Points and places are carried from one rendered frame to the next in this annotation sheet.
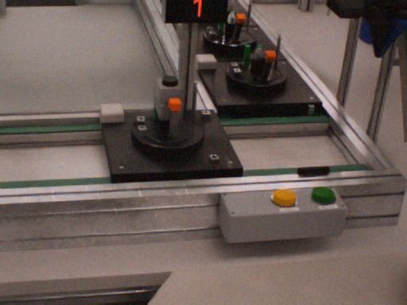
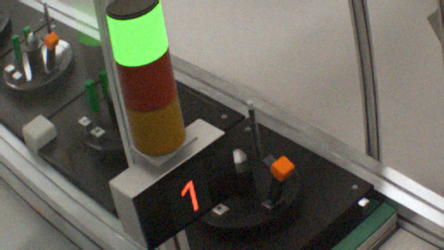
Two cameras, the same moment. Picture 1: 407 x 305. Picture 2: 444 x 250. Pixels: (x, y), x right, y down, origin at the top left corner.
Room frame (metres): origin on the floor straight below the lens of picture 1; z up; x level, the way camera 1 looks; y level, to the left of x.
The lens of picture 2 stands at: (0.52, 0.27, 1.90)
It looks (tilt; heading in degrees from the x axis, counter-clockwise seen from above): 37 degrees down; 334
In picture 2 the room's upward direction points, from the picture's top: 11 degrees counter-clockwise
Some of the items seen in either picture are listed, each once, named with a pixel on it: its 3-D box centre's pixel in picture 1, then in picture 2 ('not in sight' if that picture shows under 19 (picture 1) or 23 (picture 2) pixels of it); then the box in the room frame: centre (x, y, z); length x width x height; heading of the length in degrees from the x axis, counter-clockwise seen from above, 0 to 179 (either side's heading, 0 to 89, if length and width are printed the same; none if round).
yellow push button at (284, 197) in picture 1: (284, 198); not in sight; (0.99, -0.21, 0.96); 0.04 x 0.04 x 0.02
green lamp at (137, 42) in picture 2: not in sight; (136, 28); (1.30, -0.04, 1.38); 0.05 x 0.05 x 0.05
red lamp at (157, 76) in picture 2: not in sight; (145, 73); (1.30, -0.04, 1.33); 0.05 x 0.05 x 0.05
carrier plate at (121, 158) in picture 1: (167, 142); not in sight; (1.17, 0.00, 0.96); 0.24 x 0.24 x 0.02; 11
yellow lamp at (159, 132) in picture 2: not in sight; (154, 117); (1.30, -0.04, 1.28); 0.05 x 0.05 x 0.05
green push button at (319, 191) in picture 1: (322, 196); not in sight; (1.01, -0.28, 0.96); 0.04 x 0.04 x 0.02
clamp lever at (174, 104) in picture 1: (172, 117); not in sight; (1.13, -0.01, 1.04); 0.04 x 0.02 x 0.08; 11
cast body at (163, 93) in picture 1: (168, 94); not in sight; (1.18, 0.00, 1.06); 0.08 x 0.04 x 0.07; 12
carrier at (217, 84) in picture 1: (257, 63); (240, 175); (1.47, -0.20, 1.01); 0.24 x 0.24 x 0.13; 11
